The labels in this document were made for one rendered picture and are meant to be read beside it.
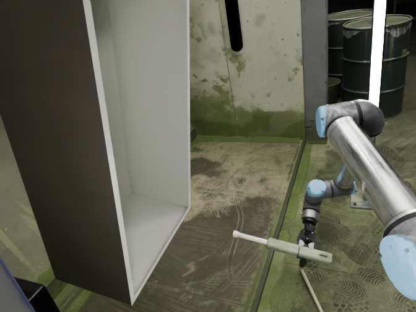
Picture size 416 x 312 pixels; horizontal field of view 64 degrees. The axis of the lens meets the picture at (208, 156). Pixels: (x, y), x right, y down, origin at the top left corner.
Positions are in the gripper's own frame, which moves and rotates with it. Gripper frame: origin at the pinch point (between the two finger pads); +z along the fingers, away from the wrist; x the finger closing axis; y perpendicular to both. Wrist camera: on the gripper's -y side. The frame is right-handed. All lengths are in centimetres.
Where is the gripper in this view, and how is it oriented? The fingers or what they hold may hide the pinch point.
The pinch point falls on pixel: (304, 256)
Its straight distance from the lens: 176.9
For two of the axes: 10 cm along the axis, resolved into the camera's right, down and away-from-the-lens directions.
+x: -9.5, -1.8, 2.6
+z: -2.9, 8.1, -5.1
